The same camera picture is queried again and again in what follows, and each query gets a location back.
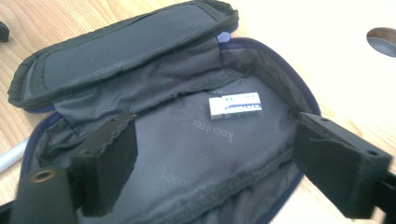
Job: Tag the silver pen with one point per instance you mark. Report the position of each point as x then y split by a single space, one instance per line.
12 155

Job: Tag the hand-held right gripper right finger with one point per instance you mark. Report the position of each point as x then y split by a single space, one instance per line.
339 168

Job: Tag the white eraser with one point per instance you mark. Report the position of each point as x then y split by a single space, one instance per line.
233 107

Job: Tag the dark grey zip pencil case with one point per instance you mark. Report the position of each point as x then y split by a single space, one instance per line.
186 146

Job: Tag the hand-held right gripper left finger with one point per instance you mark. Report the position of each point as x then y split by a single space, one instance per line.
106 168

